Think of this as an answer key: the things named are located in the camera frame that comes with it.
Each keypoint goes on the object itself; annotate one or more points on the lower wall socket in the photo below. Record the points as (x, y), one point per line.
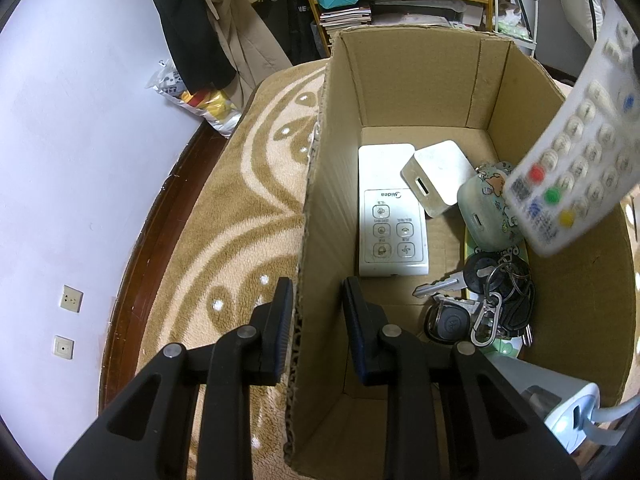
(63, 347)

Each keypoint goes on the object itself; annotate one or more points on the silver cartoon earbud case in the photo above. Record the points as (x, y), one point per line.
(490, 221)

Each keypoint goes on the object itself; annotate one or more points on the beige patterned blanket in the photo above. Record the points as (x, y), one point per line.
(239, 239)

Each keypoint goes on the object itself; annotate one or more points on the white trolley cart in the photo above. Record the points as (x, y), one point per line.
(518, 20)

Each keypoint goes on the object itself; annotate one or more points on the wall socket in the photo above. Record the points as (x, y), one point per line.
(71, 299)
(63, 347)

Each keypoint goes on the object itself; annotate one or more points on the white TV remote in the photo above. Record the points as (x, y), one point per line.
(587, 159)

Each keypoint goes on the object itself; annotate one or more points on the plastic snack bag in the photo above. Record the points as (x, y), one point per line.
(209, 104)

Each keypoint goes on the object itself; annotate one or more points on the light blue device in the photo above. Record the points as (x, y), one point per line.
(570, 407)

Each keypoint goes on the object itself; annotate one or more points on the beige trench coat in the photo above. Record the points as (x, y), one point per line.
(248, 45)

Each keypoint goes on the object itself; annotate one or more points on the stack of books right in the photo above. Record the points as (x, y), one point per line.
(427, 12)

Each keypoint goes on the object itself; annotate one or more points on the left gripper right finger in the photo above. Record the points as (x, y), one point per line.
(448, 410)

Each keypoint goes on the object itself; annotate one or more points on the upper wall socket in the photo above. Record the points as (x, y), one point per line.
(71, 299)

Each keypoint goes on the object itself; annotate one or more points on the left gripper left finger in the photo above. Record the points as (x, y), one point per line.
(146, 431)

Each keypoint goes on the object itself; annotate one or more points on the white Midea remote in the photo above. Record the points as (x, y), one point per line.
(392, 223)

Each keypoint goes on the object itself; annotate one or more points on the stack of books left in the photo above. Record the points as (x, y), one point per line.
(334, 21)

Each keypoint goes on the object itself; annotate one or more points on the white square charger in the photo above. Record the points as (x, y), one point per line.
(434, 174)

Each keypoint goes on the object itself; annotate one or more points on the stack of books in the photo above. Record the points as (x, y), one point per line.
(334, 21)
(427, 12)

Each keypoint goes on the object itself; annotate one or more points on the black hanging coat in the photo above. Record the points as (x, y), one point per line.
(194, 45)

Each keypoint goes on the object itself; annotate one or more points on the black key bunch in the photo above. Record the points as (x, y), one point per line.
(445, 321)

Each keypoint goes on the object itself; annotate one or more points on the cardboard box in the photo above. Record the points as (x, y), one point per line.
(422, 85)

